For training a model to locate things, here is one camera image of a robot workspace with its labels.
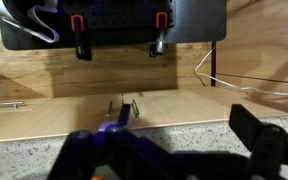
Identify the black perforated mounting board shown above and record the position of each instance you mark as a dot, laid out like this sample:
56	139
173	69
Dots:
117	13

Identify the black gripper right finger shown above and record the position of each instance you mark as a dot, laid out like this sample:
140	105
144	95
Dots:
270	150

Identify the blue cabinet child lock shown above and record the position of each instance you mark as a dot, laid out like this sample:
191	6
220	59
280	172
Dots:
124	115

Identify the black robot cart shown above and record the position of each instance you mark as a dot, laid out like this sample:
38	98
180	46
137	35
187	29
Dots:
197	20

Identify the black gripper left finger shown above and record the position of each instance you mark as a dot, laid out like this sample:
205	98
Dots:
124	156

